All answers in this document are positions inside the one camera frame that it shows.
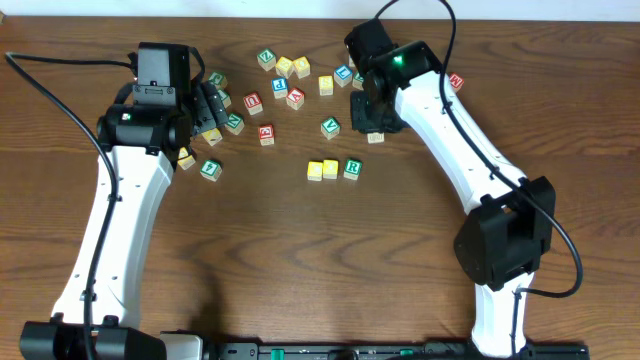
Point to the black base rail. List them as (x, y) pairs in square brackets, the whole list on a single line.
[(430, 350)]

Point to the green B block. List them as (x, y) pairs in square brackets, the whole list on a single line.
[(357, 81)]

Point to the green block upper left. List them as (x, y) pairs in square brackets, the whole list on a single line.
[(219, 80)]

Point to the green 4 block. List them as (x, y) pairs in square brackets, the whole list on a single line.
[(211, 170)]

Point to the yellow o block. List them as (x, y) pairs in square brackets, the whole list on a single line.
[(302, 67), (330, 169)]

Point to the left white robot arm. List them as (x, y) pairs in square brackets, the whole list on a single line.
[(98, 314)]

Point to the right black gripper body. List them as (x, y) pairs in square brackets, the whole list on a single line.
[(368, 118)]

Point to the red U block left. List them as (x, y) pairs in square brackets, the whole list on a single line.
[(253, 103)]

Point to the green Z block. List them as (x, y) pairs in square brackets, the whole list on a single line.
[(266, 59)]

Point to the green R block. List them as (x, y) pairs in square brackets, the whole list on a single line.
[(352, 169)]

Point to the yellow tilted block left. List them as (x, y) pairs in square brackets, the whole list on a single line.
[(212, 137)]

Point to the yellow c block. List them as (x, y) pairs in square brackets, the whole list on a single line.
[(315, 171), (186, 158)]

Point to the blue P block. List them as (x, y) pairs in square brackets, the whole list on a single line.
[(279, 87)]

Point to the green N block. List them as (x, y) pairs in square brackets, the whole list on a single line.
[(235, 124)]

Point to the yellow O block top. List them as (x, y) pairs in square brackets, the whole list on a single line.
[(302, 67)]

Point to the green 7 block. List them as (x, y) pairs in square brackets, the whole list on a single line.
[(225, 98)]

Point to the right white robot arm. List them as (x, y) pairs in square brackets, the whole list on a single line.
[(507, 227)]

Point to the yellow block beside Z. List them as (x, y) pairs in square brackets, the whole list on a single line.
[(284, 67)]

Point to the yellow S block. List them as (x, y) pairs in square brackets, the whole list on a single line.
[(326, 85)]

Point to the red E block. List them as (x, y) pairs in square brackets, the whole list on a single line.
[(266, 135)]

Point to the red A block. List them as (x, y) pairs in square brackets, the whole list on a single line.
[(295, 98)]

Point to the red M block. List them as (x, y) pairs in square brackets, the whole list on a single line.
[(456, 81)]

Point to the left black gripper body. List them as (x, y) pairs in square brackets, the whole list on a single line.
[(201, 107)]

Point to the blue l block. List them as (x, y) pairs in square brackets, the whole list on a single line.
[(375, 138), (343, 75)]

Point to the green V block centre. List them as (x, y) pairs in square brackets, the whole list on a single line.
[(330, 128)]

